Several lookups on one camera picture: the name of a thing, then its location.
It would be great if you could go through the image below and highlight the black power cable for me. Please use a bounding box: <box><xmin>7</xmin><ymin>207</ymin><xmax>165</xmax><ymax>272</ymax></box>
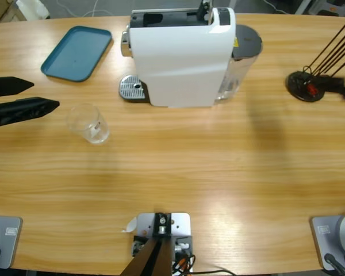
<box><xmin>194</xmin><ymin>269</ymin><xmax>236</xmax><ymax>276</ymax></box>

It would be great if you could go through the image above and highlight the brown cardboard box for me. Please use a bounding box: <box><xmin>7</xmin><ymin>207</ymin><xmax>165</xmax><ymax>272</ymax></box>
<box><xmin>0</xmin><ymin>0</ymin><xmax>18</xmax><ymax>25</ymax></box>

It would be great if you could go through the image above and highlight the teal plastic tray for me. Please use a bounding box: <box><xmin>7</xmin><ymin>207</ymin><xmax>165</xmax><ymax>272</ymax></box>
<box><xmin>40</xmin><ymin>25</ymin><xmax>113</xmax><ymax>83</ymax></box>

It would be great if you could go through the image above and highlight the grey equipment box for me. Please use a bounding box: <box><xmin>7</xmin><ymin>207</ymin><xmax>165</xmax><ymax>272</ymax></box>
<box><xmin>316</xmin><ymin>0</ymin><xmax>345</xmax><ymax>17</ymax></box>

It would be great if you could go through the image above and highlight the white block with dark post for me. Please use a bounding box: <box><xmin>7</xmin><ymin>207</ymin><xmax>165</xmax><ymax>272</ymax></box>
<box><xmin>122</xmin><ymin>212</ymin><xmax>194</xmax><ymax>276</ymax></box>

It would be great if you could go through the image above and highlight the white capsule coffee machine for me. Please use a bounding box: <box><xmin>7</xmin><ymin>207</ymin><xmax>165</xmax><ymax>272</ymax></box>
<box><xmin>120</xmin><ymin>7</ymin><xmax>236</xmax><ymax>109</ymax></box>

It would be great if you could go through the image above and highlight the white paper tab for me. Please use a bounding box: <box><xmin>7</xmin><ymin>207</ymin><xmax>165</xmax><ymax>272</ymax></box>
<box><xmin>121</xmin><ymin>217</ymin><xmax>137</xmax><ymax>233</ymax></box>

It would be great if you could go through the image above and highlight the white floor cable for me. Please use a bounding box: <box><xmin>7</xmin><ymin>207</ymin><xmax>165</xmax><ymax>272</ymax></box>
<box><xmin>57</xmin><ymin>0</ymin><xmax>133</xmax><ymax>18</ymax></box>

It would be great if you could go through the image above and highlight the white foam block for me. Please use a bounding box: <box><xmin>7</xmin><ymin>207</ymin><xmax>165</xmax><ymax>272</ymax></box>
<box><xmin>16</xmin><ymin>0</ymin><xmax>50</xmax><ymax>20</ymax></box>

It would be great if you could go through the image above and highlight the orange black cable bundle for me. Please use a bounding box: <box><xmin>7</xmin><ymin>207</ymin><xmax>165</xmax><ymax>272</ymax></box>
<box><xmin>171</xmin><ymin>252</ymin><xmax>196</xmax><ymax>276</ymax></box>

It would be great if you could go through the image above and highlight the white metal frame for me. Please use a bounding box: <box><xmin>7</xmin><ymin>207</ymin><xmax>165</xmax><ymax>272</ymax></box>
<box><xmin>293</xmin><ymin>0</ymin><xmax>317</xmax><ymax>15</ymax></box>

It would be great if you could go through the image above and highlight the black capsule holder with rods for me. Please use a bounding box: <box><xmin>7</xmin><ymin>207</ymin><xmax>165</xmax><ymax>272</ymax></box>
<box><xmin>286</xmin><ymin>18</ymin><xmax>345</xmax><ymax>103</ymax></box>

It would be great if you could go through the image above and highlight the clear water tank black lid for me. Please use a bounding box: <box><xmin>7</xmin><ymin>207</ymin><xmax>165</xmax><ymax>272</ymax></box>
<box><xmin>215</xmin><ymin>24</ymin><xmax>264</xmax><ymax>101</ymax></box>

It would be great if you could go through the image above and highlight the grey coffee machine lever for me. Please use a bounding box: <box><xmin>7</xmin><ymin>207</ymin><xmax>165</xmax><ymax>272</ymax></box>
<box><xmin>197</xmin><ymin>0</ymin><xmax>214</xmax><ymax>22</ymax></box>

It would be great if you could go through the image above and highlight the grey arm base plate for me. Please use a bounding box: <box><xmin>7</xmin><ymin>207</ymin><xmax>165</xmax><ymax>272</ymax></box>
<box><xmin>309</xmin><ymin>212</ymin><xmax>345</xmax><ymax>271</ymax></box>
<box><xmin>0</xmin><ymin>215</ymin><xmax>23</xmax><ymax>270</ymax></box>

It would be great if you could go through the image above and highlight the clear glass cup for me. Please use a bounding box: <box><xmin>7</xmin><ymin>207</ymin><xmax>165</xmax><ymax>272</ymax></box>
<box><xmin>66</xmin><ymin>103</ymin><xmax>111</xmax><ymax>145</ymax></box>

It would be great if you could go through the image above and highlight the red coffee capsule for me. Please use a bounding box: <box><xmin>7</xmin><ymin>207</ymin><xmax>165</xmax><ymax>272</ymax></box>
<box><xmin>305</xmin><ymin>82</ymin><xmax>319</xmax><ymax>97</ymax></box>

